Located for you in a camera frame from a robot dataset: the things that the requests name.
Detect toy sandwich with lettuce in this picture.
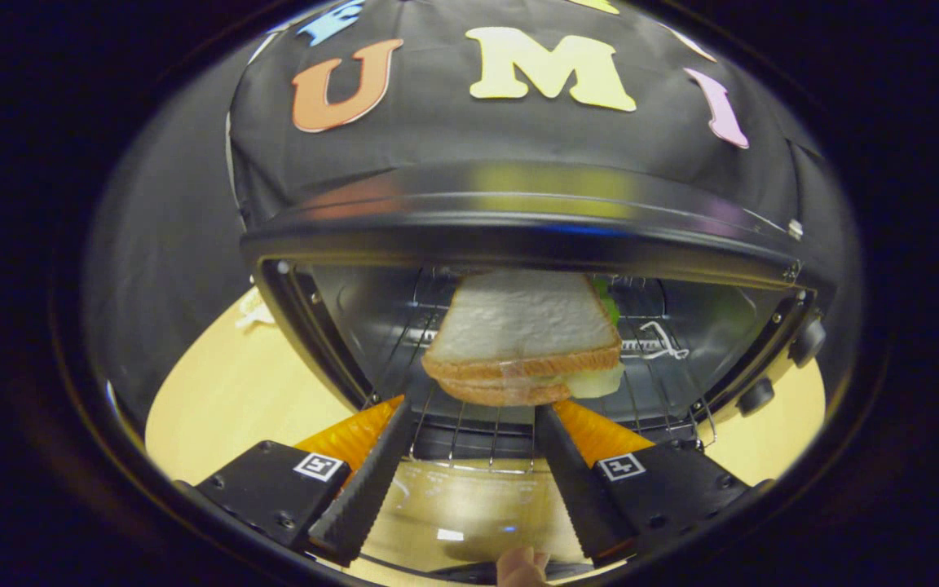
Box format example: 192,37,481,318
421,269,626,408

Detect black toaster oven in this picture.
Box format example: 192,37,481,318
240,159,839,576

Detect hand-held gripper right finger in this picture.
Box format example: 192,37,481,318
533,399,765,567

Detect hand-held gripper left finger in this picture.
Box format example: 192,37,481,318
192,395,417,567

